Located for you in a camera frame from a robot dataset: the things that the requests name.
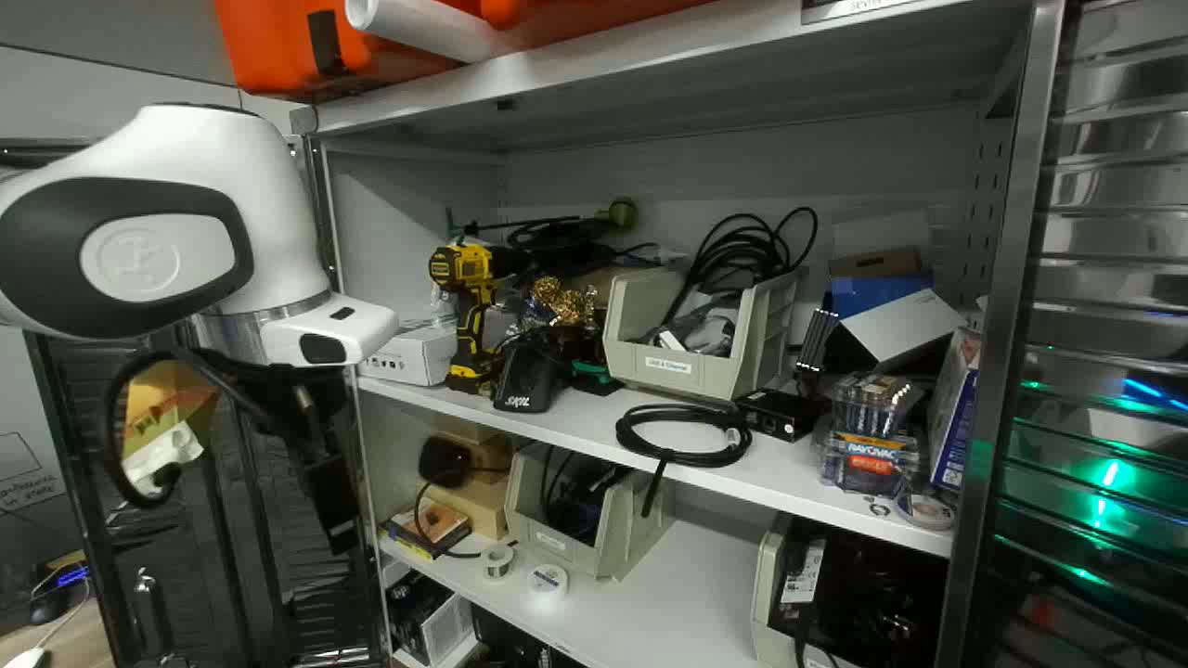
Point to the battery pack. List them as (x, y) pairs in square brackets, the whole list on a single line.
[(872, 466)]

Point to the orange plastic case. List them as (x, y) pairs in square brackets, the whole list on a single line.
[(272, 42)]

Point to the small black box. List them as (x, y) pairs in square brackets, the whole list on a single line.
[(775, 417)]

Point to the small white tape roll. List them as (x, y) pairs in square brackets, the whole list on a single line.
[(499, 574)]

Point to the brass coloured tool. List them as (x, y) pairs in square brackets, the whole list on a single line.
[(559, 302)]

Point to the black battery charger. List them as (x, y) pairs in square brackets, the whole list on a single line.
[(528, 377)]

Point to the white box with green print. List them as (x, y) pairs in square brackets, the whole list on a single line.
[(412, 353)]

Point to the white printed carton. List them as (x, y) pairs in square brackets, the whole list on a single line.
[(954, 408)]

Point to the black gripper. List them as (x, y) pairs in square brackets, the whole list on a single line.
[(300, 408)]

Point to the clear tape roll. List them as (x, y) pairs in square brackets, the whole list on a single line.
[(929, 509)]

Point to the black power tool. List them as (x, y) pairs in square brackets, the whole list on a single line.
[(559, 245)]

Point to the white device box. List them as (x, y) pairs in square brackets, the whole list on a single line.
[(445, 631)]

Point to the blue box with white flap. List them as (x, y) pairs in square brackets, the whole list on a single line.
[(867, 295)]

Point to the white paper roll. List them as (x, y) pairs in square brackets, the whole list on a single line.
[(419, 24)]

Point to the brown flat board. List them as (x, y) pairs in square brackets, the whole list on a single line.
[(428, 532)]

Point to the black rounded object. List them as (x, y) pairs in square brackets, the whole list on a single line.
[(444, 463)]

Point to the small green object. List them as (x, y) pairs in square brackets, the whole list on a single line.
[(594, 380)]

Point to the grey metal shelf unit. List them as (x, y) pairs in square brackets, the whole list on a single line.
[(792, 476)]

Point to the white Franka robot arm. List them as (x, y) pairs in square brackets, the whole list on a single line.
[(186, 162)]

